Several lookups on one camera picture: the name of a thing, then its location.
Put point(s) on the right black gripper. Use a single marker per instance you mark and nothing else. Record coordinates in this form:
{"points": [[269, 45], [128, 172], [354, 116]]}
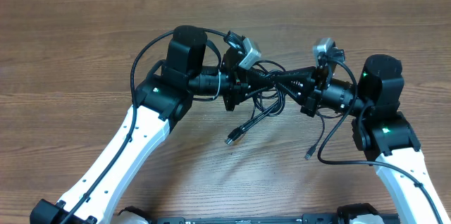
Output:
{"points": [[311, 79]]}

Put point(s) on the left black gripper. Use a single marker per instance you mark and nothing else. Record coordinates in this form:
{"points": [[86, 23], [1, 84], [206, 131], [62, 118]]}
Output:
{"points": [[243, 85]]}

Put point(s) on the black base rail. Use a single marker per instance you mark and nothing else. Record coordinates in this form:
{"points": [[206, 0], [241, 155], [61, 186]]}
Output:
{"points": [[354, 213]]}

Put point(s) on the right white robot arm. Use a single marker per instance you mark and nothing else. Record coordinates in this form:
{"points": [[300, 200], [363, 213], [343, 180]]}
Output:
{"points": [[379, 129]]}

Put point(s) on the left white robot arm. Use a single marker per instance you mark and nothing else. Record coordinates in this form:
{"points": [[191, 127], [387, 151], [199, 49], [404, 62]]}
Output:
{"points": [[193, 70]]}

